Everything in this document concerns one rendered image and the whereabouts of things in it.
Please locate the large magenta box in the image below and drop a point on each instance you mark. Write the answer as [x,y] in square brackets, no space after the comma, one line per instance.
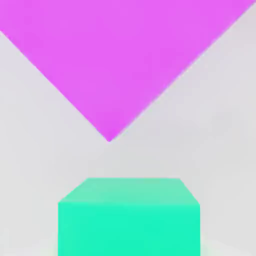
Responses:
[112,56]

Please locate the small turquoise cube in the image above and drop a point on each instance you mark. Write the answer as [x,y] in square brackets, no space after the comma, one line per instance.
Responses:
[129,224]

